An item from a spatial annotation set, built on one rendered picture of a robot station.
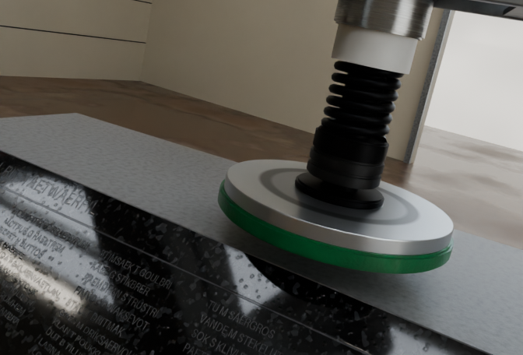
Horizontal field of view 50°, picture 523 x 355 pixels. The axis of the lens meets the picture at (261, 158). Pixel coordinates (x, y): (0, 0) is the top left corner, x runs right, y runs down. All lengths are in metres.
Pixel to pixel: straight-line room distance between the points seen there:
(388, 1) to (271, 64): 5.93
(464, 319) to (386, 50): 0.23
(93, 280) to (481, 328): 0.33
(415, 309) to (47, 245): 0.35
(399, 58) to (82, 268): 0.34
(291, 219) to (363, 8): 0.18
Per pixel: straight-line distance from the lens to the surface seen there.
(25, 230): 0.61
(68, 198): 0.61
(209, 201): 0.62
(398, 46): 0.49
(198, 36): 6.99
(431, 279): 0.56
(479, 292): 0.57
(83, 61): 6.91
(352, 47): 0.49
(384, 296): 0.49
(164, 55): 7.32
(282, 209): 0.45
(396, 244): 0.45
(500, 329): 0.51
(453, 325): 0.48
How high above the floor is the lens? 1.01
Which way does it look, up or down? 13 degrees down
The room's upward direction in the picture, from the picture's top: 12 degrees clockwise
